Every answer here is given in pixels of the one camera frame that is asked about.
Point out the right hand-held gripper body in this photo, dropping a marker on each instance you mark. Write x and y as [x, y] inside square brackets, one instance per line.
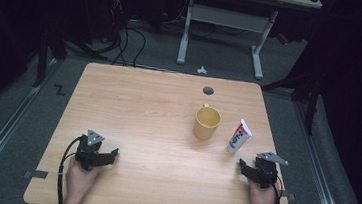
[265, 170]

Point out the yellow cup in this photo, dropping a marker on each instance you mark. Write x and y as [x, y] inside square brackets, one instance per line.
[206, 123]

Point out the black metal stand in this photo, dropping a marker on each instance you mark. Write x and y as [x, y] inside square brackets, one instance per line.
[312, 94]
[42, 62]

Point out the white toothpaste tube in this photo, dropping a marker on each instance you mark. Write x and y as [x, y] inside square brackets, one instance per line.
[239, 137]

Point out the white desk frame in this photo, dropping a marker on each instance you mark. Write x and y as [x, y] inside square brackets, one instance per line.
[227, 17]

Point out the grey tape strip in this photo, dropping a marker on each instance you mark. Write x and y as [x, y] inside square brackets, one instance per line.
[288, 196]
[36, 174]

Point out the metal floor rail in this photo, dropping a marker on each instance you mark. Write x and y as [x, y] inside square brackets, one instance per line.
[2, 131]
[320, 169]

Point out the small white plastic piece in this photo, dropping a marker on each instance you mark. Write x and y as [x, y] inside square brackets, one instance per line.
[201, 71]

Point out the person's right hand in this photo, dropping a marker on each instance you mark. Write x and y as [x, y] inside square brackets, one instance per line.
[262, 200]

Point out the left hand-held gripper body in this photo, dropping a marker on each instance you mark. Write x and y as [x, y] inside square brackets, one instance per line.
[88, 150]

